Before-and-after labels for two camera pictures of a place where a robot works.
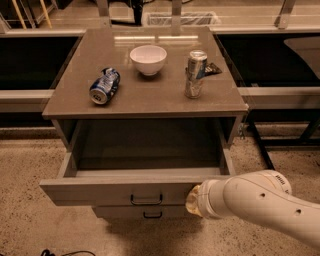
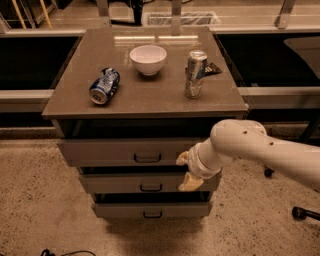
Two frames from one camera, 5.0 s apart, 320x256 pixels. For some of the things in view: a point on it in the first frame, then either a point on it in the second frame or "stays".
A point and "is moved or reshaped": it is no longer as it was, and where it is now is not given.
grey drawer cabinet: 144,114 stays
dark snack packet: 211,69 stays
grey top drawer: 138,163 is moved or reshaped
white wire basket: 161,19 stays
